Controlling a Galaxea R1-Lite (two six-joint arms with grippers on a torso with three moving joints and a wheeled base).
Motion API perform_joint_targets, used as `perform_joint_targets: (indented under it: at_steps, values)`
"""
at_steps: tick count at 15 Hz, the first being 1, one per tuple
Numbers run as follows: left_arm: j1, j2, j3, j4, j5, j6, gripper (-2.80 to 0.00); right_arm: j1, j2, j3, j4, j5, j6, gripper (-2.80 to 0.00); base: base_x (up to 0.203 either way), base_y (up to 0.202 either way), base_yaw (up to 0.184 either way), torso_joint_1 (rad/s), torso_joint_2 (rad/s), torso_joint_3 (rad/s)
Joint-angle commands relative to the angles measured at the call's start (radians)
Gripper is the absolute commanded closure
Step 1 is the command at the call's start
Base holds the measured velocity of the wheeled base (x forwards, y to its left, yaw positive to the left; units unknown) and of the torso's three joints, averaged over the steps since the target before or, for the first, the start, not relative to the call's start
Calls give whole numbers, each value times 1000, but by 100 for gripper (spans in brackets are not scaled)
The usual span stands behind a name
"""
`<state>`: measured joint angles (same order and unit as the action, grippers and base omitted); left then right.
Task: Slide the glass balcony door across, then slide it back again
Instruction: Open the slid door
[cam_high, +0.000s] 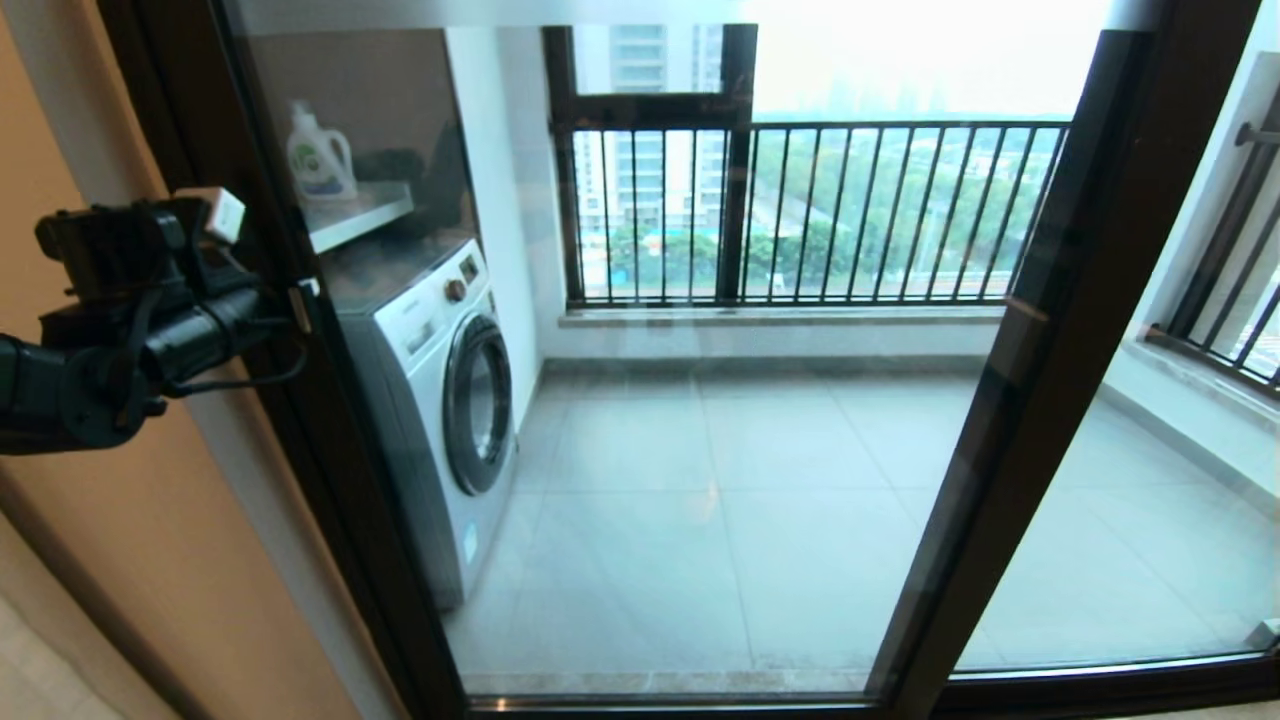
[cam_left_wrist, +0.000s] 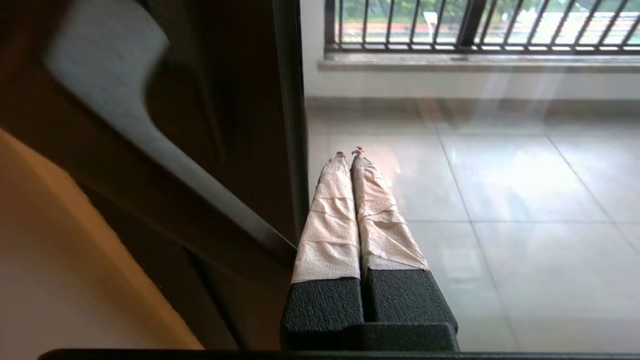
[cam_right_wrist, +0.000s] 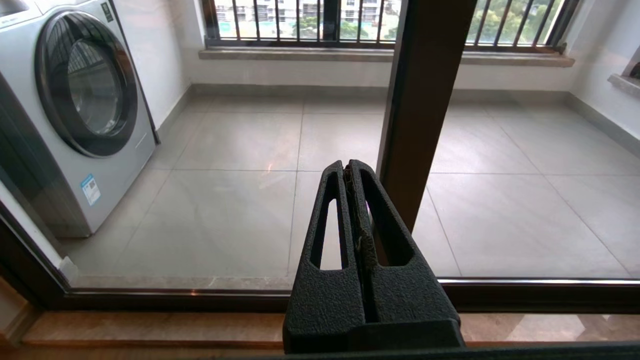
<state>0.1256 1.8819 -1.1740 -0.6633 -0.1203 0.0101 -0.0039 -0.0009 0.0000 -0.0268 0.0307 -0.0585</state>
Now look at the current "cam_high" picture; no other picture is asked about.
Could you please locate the dark brown sliding glass door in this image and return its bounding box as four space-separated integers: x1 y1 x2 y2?
100 0 1266 720

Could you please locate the white detergent bottle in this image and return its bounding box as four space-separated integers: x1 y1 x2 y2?
287 100 358 201

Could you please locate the white front-load washing machine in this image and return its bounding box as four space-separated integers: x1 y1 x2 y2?
320 238 521 609

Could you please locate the long grey stone sill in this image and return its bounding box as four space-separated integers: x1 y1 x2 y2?
558 306 1006 329

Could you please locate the long black balcony railing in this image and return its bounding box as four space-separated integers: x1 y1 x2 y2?
553 120 1073 306

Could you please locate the short grey stone sill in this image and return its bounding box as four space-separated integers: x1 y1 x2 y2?
1120 338 1280 431

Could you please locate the fixed dark-framed glass door panel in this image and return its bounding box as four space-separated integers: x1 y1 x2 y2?
868 28 1280 716

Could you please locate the short black side railing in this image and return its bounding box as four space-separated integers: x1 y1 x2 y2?
1165 118 1280 386

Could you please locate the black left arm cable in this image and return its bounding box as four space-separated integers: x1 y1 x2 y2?
160 335 309 399

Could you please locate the white wall shelf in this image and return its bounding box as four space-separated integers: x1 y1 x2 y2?
300 180 416 254

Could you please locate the left wrist camera unit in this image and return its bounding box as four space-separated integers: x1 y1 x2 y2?
35 187 263 336

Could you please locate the black window frame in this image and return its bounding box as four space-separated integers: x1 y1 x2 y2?
540 22 758 304

